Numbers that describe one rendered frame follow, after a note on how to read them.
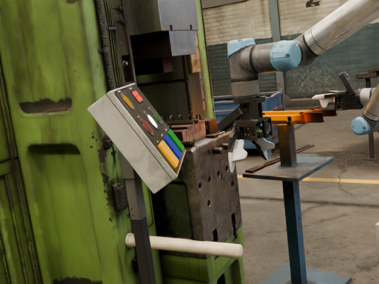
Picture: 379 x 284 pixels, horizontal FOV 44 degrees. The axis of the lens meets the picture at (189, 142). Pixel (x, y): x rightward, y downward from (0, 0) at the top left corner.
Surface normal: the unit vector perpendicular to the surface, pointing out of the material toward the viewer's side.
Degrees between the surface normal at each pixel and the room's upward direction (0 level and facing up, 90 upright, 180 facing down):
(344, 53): 91
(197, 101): 90
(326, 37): 110
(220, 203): 90
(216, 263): 90
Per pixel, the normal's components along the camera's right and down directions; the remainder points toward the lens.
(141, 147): -0.06, 0.18
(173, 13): 0.87, -0.02
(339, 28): -0.44, 0.51
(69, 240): -0.48, 0.22
